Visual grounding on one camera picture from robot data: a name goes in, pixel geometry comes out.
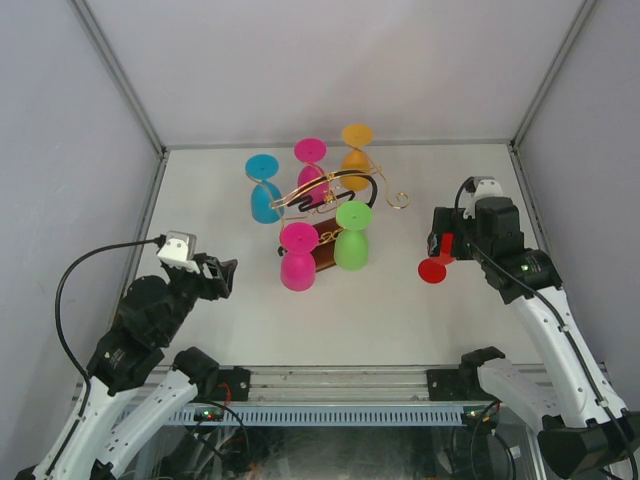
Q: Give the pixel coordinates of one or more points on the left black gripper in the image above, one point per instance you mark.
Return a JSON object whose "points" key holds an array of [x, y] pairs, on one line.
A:
{"points": [[222, 281]]}

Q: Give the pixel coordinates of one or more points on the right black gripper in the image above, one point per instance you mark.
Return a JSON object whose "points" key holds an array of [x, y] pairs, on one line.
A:
{"points": [[445, 221]]}

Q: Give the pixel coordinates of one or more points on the red plastic wine glass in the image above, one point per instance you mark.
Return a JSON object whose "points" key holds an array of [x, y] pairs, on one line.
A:
{"points": [[433, 269]]}

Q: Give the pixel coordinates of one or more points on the pink plastic wine glass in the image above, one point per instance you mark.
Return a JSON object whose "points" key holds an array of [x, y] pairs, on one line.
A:
{"points": [[310, 151], [298, 266]]}

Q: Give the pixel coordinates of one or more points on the green plastic wine glass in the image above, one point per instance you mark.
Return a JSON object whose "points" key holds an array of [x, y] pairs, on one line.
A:
{"points": [[351, 250]]}

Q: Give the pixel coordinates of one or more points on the blue plastic wine glass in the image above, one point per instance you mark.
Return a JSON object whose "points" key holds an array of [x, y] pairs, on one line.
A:
{"points": [[261, 168]]}

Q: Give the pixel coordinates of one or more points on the orange plastic wine glass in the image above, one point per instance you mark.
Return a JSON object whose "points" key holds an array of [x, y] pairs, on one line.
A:
{"points": [[356, 137]]}

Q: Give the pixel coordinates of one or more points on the gold wire wine glass rack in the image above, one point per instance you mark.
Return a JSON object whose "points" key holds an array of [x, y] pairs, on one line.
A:
{"points": [[297, 205]]}

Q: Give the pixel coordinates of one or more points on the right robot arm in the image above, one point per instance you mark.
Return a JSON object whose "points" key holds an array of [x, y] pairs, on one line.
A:
{"points": [[582, 424]]}

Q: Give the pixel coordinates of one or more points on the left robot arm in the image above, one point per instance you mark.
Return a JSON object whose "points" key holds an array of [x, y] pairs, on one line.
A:
{"points": [[97, 442]]}

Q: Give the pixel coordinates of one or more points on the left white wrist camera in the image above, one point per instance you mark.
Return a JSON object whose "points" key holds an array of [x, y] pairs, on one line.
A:
{"points": [[178, 251]]}

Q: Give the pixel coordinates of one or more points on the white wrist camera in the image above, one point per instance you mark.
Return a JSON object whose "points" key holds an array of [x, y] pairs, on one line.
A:
{"points": [[480, 187], [178, 251]]}

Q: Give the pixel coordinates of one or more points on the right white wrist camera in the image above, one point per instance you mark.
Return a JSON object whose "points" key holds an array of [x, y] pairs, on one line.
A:
{"points": [[480, 187]]}

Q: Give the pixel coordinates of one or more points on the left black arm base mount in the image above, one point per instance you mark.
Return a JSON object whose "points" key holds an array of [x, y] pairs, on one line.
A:
{"points": [[233, 385]]}

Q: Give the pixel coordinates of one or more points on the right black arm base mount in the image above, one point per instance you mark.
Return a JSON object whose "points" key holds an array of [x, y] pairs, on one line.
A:
{"points": [[445, 385]]}

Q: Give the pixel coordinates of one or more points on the grey slotted cable duct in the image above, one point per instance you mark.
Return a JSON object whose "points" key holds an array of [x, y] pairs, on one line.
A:
{"points": [[318, 416]]}

